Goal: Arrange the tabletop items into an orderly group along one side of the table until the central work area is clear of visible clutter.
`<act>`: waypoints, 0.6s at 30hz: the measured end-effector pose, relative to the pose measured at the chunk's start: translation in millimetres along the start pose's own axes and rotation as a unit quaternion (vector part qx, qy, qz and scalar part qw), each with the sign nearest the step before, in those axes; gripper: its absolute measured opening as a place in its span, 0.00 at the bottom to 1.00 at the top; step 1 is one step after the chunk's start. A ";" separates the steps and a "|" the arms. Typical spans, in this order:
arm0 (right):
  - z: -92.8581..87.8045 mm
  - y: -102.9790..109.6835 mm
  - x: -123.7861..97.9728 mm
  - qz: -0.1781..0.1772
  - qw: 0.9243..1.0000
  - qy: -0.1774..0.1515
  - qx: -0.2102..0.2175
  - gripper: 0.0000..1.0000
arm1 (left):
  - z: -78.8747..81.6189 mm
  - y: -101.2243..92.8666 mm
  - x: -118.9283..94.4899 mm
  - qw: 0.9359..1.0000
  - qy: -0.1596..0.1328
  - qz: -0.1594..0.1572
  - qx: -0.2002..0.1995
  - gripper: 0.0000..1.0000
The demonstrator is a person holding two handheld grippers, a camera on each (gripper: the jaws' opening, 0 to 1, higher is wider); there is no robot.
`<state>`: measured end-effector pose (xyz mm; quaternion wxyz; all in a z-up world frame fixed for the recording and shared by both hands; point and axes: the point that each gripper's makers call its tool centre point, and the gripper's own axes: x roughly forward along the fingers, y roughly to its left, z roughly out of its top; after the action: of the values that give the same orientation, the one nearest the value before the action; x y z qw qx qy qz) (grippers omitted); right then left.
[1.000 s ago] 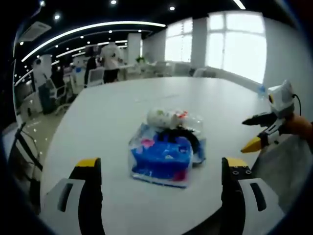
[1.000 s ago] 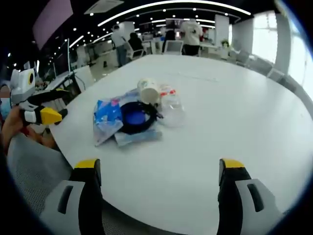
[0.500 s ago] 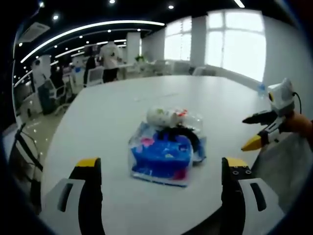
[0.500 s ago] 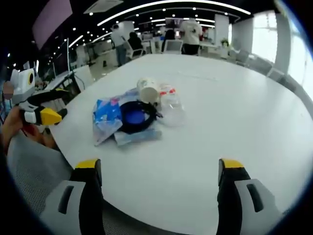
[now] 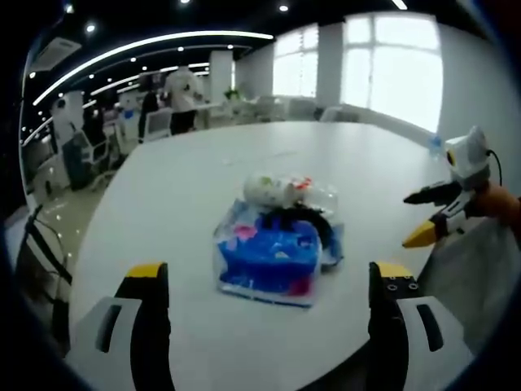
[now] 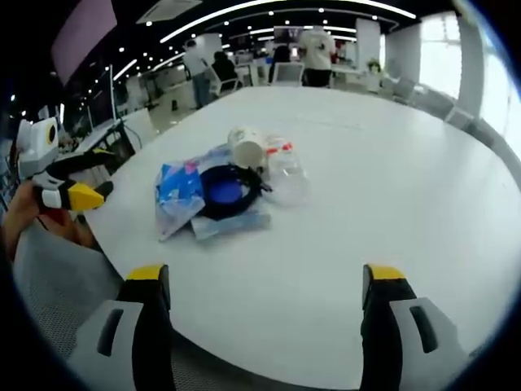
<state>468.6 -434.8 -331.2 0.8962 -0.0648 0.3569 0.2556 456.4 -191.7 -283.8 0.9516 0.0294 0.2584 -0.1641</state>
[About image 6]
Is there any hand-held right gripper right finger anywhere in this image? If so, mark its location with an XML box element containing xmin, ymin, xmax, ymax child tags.
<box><xmin>360</xmin><ymin>262</ymin><xmax>473</xmax><ymax>391</ymax></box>

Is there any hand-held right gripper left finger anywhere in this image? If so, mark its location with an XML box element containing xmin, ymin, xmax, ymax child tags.
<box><xmin>67</xmin><ymin>263</ymin><xmax>174</xmax><ymax>391</ymax></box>

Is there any blue plastic bag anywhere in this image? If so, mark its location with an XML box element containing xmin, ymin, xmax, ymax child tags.
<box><xmin>155</xmin><ymin>154</ymin><xmax>229</xmax><ymax>242</ymax></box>

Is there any clear bluish plastic packet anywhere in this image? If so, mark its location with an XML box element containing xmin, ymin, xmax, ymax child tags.
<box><xmin>190</xmin><ymin>209</ymin><xmax>273</xmax><ymax>243</ymax></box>

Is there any blue and black round bowl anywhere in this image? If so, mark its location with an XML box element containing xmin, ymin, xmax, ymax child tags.
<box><xmin>198</xmin><ymin>164</ymin><xmax>268</xmax><ymax>219</ymax></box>

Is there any white paper cup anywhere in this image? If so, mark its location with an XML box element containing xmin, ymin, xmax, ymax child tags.
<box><xmin>226</xmin><ymin>126</ymin><xmax>269</xmax><ymax>170</ymax></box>

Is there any clear plastic bottle red label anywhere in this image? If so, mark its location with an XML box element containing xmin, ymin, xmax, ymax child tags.
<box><xmin>263</xmin><ymin>133</ymin><xmax>313</xmax><ymax>207</ymax></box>

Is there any person's left hand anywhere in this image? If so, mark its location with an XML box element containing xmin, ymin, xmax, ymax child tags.
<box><xmin>2</xmin><ymin>181</ymin><xmax>97</xmax><ymax>249</ymax></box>

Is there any cluttered white desk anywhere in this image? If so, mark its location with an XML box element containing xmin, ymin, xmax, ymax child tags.
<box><xmin>59</xmin><ymin>117</ymin><xmax>138</xmax><ymax>172</ymax></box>

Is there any grey mesh office chair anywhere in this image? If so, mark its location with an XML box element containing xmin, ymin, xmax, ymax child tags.
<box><xmin>11</xmin><ymin>230</ymin><xmax>286</xmax><ymax>391</ymax></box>

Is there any white round table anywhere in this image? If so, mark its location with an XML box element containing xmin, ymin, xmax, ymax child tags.
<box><xmin>83</xmin><ymin>85</ymin><xmax>521</xmax><ymax>380</ymax></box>

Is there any large pink display screen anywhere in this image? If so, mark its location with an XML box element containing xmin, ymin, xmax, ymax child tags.
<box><xmin>50</xmin><ymin>0</ymin><xmax>120</xmax><ymax>87</ymax></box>

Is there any white office chair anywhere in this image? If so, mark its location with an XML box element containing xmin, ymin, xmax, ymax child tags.
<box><xmin>208</xmin><ymin>67</ymin><xmax>242</xmax><ymax>99</ymax></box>
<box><xmin>271</xmin><ymin>62</ymin><xmax>305</xmax><ymax>86</ymax></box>

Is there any ceiling air vent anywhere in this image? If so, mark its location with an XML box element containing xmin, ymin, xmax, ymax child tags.
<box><xmin>135</xmin><ymin>0</ymin><xmax>204</xmax><ymax>25</ymax></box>

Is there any wall screen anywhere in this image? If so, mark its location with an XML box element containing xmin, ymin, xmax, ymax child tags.
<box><xmin>274</xmin><ymin>25</ymin><xmax>305</xmax><ymax>42</ymax></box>

